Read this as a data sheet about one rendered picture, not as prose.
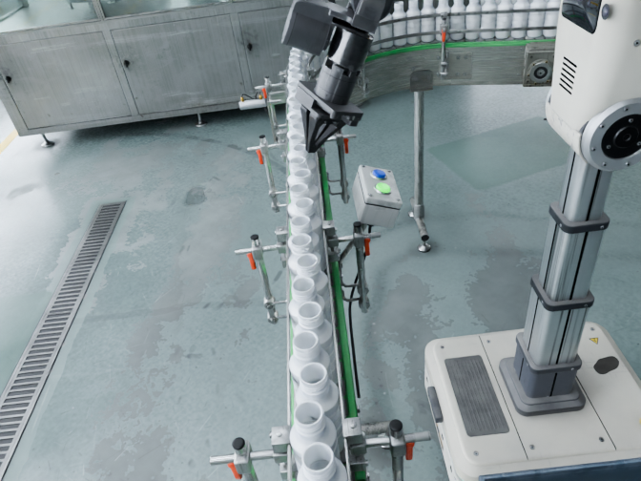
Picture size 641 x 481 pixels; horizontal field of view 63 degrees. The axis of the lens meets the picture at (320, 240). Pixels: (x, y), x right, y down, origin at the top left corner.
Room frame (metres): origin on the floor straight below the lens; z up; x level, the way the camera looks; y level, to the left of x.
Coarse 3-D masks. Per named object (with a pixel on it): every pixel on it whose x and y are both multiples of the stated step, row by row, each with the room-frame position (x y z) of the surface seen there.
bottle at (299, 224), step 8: (296, 216) 0.81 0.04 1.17; (304, 216) 0.81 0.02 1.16; (296, 224) 0.80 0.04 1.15; (304, 224) 0.78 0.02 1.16; (296, 232) 0.78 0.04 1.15; (304, 232) 0.77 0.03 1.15; (312, 232) 0.79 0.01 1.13; (288, 240) 0.79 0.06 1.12; (312, 240) 0.78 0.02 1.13; (320, 256) 0.78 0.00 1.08
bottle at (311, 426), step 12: (300, 408) 0.39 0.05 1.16; (312, 408) 0.40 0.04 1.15; (300, 420) 0.39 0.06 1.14; (312, 420) 0.41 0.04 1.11; (324, 420) 0.38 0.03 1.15; (300, 432) 0.37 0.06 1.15; (312, 432) 0.36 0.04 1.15; (324, 432) 0.37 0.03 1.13; (336, 432) 0.38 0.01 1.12; (300, 444) 0.37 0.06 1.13; (336, 444) 0.37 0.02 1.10; (300, 456) 0.36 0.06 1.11; (336, 456) 0.37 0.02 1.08
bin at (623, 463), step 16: (592, 464) 0.38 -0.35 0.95; (608, 464) 0.37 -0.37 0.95; (624, 464) 0.37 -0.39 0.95; (640, 464) 0.37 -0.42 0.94; (480, 480) 0.38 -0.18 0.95; (496, 480) 0.38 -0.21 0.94; (512, 480) 0.38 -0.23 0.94; (528, 480) 0.38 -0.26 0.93; (544, 480) 0.38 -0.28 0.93; (560, 480) 0.37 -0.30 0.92; (576, 480) 0.37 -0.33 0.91; (592, 480) 0.37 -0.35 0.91; (608, 480) 0.37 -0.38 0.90; (624, 480) 0.37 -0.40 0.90; (640, 480) 0.37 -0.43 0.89
